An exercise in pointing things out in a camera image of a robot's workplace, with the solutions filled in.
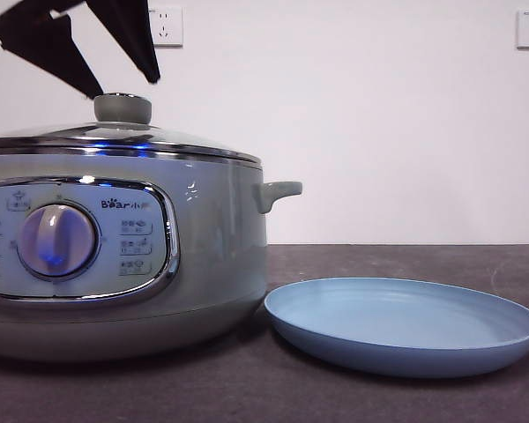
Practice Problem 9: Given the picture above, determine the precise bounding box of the pale green electric steamer pot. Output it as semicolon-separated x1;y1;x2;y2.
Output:
0;152;303;363

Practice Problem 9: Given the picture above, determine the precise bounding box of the blue round plate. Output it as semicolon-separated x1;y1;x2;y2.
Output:
263;276;529;379

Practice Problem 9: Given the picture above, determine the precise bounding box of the glass lid with grey knob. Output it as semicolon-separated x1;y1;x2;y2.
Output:
0;93;263;170

